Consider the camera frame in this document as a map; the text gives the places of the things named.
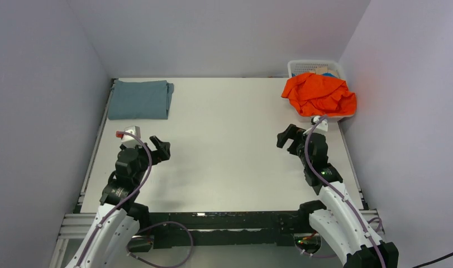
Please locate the white plastic basket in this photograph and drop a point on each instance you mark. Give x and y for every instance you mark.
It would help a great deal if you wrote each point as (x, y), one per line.
(297, 67)

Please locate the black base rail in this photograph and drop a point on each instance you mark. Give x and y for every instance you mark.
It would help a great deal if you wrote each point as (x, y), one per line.
(280, 228)

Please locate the aluminium table frame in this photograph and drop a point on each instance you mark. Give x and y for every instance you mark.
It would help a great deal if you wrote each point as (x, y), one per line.
(224, 158)

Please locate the orange t shirt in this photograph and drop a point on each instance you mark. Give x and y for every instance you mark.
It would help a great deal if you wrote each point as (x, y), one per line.
(316, 95)

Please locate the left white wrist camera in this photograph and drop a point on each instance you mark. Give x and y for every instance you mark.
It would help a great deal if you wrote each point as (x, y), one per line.
(129, 136)

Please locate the blue t shirt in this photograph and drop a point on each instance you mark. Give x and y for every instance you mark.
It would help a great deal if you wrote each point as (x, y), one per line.
(329, 75)

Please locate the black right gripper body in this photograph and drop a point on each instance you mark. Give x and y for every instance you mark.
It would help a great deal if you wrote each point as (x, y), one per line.
(290, 138)

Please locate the folded grey-blue t shirt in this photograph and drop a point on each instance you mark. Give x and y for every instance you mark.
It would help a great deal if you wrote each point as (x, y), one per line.
(140, 100)

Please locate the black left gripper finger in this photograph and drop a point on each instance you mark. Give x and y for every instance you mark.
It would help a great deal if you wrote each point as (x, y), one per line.
(157, 142)
(162, 152)

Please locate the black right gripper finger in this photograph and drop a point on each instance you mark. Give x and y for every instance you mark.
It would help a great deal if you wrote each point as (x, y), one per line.
(288, 134)
(298, 136)

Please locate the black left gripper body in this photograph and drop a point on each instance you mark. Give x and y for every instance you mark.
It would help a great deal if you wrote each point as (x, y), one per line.
(156, 151)

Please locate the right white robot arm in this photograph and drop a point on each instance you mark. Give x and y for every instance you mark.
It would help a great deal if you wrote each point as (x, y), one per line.
(334, 215)

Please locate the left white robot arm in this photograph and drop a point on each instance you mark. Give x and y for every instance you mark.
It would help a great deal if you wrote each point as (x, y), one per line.
(119, 217)

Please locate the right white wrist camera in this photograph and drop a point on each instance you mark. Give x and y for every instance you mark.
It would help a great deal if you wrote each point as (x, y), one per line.
(319, 123)

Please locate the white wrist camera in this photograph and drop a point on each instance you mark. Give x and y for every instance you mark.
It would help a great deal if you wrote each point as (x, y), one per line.
(129, 136)
(319, 123)

